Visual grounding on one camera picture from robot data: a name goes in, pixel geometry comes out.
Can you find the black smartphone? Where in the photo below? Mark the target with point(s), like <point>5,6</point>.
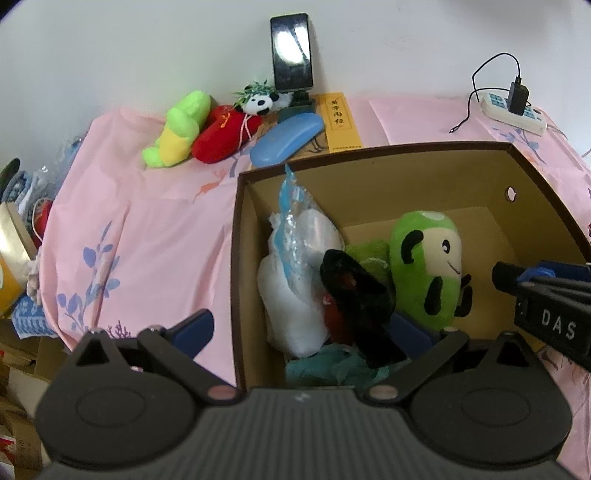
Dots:
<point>291,50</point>

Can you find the blue white patterned cloth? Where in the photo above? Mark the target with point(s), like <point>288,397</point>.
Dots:
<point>32,318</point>

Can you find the pink printed bedsheet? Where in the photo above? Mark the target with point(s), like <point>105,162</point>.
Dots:
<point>161,230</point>

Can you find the red cloth item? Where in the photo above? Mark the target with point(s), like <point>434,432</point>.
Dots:
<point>44,221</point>

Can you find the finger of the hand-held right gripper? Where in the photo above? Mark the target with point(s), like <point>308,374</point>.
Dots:
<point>505,277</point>

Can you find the black charger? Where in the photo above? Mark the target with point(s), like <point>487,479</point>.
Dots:
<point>519,97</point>

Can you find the red plush toy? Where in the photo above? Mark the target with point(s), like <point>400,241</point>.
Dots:
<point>221,138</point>

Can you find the black cloth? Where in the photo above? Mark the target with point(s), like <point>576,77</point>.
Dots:
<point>364,314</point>

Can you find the brown cardboard carton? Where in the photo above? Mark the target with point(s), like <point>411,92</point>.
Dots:
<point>23,369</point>

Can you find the brown cardboard box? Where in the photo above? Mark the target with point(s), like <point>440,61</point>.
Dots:
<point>461,184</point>

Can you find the green cloth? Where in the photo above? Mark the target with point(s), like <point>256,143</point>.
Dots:
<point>369,254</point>

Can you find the green yellow plush toy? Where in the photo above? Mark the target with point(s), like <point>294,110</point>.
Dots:
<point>178,134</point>

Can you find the yellow book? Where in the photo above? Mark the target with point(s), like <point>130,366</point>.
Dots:
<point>339,120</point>

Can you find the panda plush toy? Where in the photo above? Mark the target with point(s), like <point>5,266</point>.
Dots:
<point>258,104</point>

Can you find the green smiling plush toy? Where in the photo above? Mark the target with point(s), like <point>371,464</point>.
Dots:
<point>425,277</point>

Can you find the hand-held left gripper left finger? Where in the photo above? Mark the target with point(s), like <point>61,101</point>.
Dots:
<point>196,325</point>

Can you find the teal mesh cloth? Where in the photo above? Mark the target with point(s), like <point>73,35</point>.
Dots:
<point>323,367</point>

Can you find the blue clear plastic packet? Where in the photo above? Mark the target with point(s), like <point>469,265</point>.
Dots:
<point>318,230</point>

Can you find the dark phone stand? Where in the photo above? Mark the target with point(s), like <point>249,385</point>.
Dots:
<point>295,110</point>

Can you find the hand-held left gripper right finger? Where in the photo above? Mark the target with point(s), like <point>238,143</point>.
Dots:
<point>411,333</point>

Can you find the blue glasses case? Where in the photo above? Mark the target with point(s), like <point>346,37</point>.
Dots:
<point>286,138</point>

